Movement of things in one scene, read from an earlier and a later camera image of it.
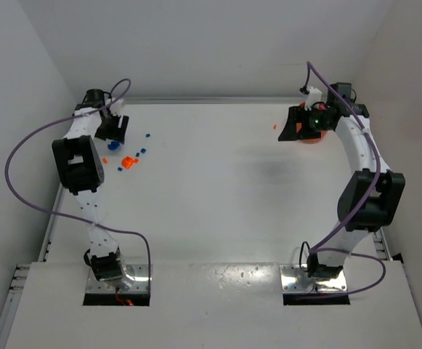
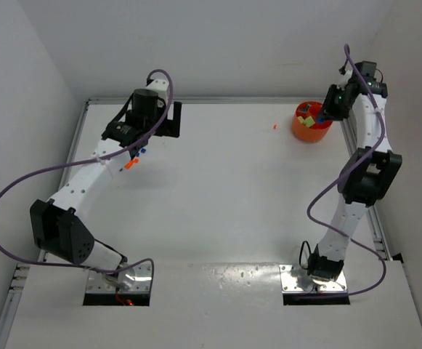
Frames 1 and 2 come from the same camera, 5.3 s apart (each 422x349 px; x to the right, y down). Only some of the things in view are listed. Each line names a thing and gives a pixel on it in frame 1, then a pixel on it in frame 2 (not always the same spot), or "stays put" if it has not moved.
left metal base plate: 138,273 stays put
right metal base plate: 293,278 stays put
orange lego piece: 127,161 stays put
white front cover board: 211,305 stays put
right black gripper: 302,123 -> 330,107
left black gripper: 112,128 -> 172,119
